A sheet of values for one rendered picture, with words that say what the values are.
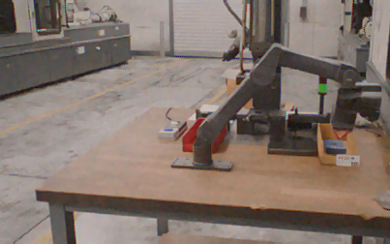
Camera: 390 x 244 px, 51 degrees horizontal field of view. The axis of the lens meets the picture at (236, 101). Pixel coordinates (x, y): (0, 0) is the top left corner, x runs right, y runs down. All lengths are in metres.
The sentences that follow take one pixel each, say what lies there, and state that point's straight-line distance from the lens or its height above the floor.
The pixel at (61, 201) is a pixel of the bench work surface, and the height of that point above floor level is 0.87.
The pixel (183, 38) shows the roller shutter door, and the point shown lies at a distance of 11.42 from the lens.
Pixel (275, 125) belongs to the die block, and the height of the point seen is 0.95.
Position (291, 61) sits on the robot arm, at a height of 1.25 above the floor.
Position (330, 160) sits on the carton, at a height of 0.92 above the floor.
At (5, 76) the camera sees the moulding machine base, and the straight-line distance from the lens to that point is 7.07.
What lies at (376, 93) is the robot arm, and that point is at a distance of 1.27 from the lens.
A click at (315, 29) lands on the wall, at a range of 10.81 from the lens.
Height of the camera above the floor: 1.41
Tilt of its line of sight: 13 degrees down
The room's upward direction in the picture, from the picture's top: straight up
